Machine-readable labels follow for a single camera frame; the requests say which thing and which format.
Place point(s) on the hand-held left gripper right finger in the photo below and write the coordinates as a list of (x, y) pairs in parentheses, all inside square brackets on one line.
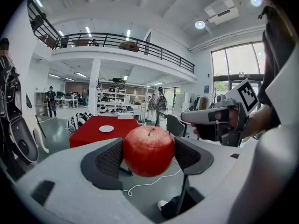
[(210, 167)]

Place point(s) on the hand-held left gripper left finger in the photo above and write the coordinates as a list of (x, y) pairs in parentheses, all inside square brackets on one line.
[(70, 171)]

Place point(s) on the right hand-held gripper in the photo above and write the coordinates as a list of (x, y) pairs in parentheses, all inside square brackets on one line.
[(247, 97)]

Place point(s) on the white round plate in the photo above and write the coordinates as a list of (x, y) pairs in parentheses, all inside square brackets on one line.
[(106, 128)]

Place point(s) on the red apple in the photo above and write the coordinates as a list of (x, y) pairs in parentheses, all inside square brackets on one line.
[(147, 153)]

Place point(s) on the person's right forearm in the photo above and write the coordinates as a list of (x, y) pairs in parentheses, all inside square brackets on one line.
[(259, 120)]

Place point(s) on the person's right hand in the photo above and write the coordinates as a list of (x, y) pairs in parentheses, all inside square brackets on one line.
[(233, 119)]

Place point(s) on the clothes rack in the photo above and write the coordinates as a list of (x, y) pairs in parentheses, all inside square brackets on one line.
[(201, 102)]

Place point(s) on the black chair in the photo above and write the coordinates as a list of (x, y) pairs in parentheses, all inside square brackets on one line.
[(175, 125)]

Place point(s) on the white carved leg table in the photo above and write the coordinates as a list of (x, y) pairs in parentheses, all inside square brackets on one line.
[(43, 146)]

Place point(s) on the red cloth covered table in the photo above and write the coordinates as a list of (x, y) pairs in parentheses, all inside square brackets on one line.
[(93, 132)]

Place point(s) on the pile of black white shells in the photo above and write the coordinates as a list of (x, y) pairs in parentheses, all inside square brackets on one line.
[(80, 121)]

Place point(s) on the large black oval shell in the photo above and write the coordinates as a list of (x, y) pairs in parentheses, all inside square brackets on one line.
[(23, 143)]

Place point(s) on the person's black white shoe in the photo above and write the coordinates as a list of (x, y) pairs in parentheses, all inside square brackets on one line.
[(162, 205)]

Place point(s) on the white rectangular box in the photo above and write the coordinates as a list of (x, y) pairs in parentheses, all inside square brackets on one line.
[(125, 116)]

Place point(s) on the glass entrance front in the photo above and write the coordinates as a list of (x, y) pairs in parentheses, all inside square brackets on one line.
[(238, 59)]

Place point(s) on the white office desks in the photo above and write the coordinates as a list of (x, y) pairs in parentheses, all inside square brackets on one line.
[(67, 100)]

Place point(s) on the white shelf unit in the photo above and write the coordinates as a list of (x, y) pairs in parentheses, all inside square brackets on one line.
[(121, 97)]

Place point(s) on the round ceiling lamp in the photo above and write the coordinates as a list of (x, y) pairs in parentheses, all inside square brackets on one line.
[(256, 0), (200, 24)]

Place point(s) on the person's black clothing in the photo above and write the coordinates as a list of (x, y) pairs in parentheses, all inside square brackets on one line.
[(273, 55)]

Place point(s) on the white ceiling air conditioner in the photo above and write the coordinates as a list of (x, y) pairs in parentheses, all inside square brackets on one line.
[(222, 10)]

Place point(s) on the black mezzanine railing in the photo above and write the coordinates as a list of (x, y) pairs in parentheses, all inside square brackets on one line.
[(116, 39)]

